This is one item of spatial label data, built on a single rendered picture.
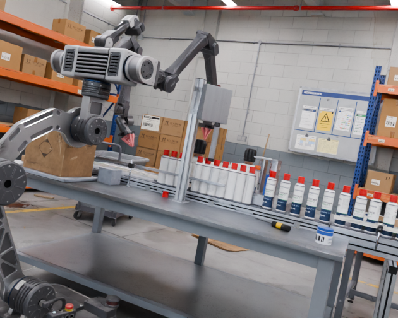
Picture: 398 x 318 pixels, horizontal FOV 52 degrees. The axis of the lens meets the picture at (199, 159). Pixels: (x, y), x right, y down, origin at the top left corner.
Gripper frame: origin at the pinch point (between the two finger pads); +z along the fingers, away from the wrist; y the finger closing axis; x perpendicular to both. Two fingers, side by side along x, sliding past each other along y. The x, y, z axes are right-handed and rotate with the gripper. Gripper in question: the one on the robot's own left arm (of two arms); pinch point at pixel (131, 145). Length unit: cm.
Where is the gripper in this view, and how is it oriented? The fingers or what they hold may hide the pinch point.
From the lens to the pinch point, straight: 257.4
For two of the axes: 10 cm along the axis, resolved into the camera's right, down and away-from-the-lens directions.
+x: -8.0, 4.9, 3.6
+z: 4.5, 8.7, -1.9
